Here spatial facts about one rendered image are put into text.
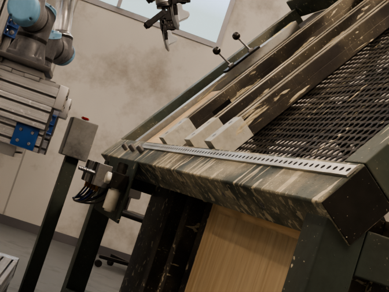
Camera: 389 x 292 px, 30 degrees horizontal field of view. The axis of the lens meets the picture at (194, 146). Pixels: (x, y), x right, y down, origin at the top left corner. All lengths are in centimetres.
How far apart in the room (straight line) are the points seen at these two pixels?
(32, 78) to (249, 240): 108
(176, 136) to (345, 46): 73
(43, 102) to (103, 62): 407
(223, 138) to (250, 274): 41
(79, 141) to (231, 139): 125
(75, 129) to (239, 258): 134
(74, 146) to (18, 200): 350
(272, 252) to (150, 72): 491
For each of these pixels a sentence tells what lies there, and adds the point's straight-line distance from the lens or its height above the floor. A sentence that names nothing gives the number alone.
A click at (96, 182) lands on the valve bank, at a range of 287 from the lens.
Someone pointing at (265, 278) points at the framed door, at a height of 60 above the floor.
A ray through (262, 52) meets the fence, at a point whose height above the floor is 148.
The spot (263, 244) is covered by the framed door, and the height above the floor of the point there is 68.
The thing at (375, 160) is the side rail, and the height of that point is 92.
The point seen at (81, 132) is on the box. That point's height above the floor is 87.
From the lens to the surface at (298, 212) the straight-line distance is 150.
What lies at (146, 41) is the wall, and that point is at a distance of 687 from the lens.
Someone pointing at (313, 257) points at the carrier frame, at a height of 71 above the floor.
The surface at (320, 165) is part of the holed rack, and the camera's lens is 150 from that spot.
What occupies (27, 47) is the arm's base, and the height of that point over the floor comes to 108.
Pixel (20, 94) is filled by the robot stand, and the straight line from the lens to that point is 278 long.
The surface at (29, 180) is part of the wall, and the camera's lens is 677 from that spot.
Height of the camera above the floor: 74
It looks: 4 degrees up
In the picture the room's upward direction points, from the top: 18 degrees clockwise
